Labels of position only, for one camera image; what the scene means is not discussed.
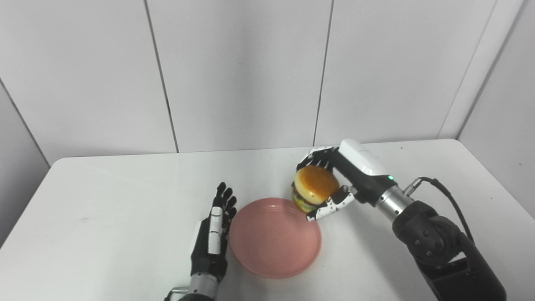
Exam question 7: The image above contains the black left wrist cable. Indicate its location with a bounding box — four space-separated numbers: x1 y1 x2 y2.
164 286 189 301

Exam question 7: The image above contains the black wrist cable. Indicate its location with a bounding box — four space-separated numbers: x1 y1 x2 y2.
403 177 475 243
164 286 189 301

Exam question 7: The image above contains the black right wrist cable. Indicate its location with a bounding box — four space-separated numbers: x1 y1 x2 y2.
403 177 475 243

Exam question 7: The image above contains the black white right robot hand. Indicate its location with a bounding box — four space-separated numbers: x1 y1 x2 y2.
296 139 397 222

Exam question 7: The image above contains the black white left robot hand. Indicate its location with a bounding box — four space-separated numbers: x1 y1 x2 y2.
190 182 237 283

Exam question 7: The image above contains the pink round plate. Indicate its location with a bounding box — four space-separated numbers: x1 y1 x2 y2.
229 198 322 279

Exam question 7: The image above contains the toy hamburger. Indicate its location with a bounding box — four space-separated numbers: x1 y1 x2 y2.
291 166 340 214

